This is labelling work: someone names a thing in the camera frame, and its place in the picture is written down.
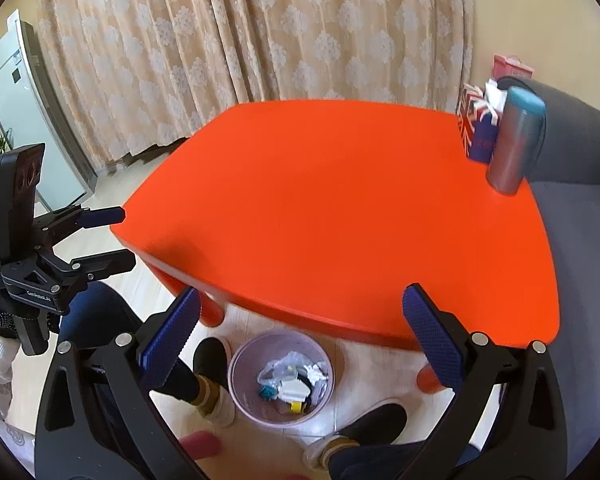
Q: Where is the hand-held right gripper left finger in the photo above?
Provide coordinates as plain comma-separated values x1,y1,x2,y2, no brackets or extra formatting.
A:
35,287,202,480

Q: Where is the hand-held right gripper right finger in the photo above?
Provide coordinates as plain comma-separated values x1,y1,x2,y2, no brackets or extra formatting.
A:
402,283,574,480

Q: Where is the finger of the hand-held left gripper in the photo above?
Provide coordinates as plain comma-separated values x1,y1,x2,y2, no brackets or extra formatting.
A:
54,248,137,282
34,205,127,247

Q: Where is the pink translucent trash bin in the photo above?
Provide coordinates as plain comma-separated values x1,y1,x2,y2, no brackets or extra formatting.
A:
227,332,336,429

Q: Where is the small white box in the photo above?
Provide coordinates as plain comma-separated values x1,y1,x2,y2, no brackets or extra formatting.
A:
279,377,307,399

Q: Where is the orange table leg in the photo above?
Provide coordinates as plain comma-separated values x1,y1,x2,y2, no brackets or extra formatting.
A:
200,290,226,329
416,364,444,395

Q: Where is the person's left leg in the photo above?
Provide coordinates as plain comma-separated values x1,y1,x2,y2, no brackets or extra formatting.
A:
57,280,216,407

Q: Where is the person's left shoe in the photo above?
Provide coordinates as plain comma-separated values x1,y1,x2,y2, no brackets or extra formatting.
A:
192,337,237,429

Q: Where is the person's shoe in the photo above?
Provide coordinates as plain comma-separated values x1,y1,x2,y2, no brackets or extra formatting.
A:
302,402,409,472
192,337,237,429

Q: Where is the person's right shoe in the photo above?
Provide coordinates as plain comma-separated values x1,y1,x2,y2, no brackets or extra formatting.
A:
302,402,409,472

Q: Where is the grey sofa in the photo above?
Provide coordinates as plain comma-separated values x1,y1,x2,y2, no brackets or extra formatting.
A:
497,62,600,467

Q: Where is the grey blue-capped bottle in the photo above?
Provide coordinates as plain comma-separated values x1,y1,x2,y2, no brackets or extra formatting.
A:
485,86,547,196

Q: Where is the flag print tissue box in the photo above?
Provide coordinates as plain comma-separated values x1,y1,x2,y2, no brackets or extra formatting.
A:
455,85,506,164

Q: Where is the beige patterned curtain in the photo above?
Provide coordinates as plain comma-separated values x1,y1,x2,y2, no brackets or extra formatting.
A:
37,0,476,173

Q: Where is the white tissue sheet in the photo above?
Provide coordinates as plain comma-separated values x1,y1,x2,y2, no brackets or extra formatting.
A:
482,77,509,111

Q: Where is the pink storage box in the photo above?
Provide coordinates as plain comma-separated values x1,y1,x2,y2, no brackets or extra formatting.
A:
492,53,534,81

